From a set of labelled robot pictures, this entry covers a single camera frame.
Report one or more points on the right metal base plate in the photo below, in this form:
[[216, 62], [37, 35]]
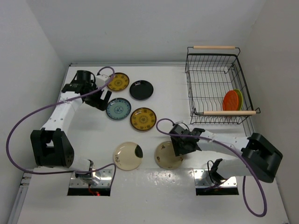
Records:
[[202, 180]]

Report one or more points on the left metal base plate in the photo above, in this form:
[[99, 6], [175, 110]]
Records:
[[100, 179]]

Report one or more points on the orange plate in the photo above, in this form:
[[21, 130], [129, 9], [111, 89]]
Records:
[[231, 101]]

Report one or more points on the cream floral plate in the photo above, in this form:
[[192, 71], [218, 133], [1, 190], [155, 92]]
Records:
[[165, 156]]

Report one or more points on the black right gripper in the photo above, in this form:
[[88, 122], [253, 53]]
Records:
[[178, 150]]

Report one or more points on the yellow patterned plate rear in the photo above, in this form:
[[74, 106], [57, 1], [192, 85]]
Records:
[[120, 82]]

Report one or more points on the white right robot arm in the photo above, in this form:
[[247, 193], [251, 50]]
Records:
[[252, 156]]

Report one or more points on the blue floral plate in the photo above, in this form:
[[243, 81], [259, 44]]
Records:
[[118, 109]]

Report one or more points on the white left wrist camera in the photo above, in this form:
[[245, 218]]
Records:
[[102, 79]]

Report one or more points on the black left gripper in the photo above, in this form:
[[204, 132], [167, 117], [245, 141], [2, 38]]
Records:
[[100, 104]]

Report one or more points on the lime green plate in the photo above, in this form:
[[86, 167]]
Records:
[[240, 99]]

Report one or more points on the yellow patterned plate front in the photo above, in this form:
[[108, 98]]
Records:
[[143, 119]]

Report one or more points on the yellow patterned plate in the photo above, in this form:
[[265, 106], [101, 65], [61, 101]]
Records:
[[120, 82], [143, 119]]

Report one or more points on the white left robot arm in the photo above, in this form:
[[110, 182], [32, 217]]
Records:
[[51, 146]]

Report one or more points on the cream plate with black patch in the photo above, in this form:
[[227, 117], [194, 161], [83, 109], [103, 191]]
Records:
[[128, 156]]

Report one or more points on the glossy black plate right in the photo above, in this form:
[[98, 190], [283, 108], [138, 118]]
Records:
[[141, 90]]

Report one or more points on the metal base plate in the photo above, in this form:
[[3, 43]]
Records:
[[100, 179], [202, 180]]

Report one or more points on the black wire dish rack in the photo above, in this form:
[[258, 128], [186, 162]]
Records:
[[212, 71]]

